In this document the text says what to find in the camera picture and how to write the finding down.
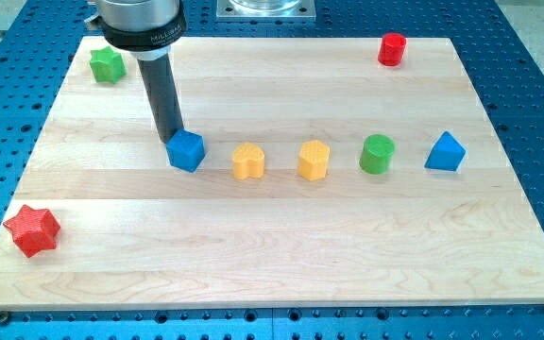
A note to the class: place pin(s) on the green star block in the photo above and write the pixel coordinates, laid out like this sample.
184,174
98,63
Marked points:
107,65

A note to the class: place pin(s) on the red star block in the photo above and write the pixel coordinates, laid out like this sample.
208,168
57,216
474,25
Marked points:
33,230

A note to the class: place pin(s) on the yellow heart block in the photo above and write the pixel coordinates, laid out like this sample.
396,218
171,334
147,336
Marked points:
248,161

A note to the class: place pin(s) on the yellow hexagon block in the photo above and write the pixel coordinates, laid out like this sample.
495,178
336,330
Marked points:
313,159

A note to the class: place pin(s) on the wooden board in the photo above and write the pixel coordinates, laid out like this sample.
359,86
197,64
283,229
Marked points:
137,233

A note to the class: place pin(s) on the blue cube block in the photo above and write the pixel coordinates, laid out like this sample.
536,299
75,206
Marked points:
185,150

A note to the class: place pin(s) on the green cylinder block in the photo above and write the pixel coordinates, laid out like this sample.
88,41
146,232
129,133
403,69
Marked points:
377,154

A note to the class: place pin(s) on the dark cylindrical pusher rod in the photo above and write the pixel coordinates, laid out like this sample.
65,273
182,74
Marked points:
162,96

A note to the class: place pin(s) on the red cylinder block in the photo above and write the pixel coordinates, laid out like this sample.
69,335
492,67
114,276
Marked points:
392,49

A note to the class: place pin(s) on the blue triangle block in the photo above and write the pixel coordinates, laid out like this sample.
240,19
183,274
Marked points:
447,153

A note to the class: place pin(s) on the blue perforated table plate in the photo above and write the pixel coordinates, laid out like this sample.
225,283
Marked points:
39,42

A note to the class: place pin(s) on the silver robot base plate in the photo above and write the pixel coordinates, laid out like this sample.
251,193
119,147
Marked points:
264,10

